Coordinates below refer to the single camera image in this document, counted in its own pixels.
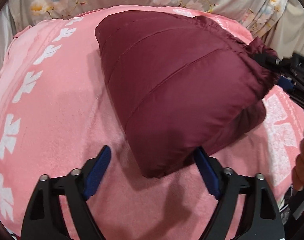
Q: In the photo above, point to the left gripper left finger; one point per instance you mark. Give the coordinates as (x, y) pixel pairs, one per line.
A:
(43, 217)

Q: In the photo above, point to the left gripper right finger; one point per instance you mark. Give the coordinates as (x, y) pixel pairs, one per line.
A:
(260, 217)

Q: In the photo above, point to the maroon puffer jacket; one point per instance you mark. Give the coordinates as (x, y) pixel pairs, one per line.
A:
(177, 83)

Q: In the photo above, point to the beige fabric at right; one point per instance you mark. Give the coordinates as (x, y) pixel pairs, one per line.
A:
(287, 35)

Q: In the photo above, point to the pink fleece blanket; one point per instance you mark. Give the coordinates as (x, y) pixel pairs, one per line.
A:
(55, 114)

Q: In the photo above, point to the silver satin curtain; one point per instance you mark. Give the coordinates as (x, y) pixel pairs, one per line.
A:
(7, 31)

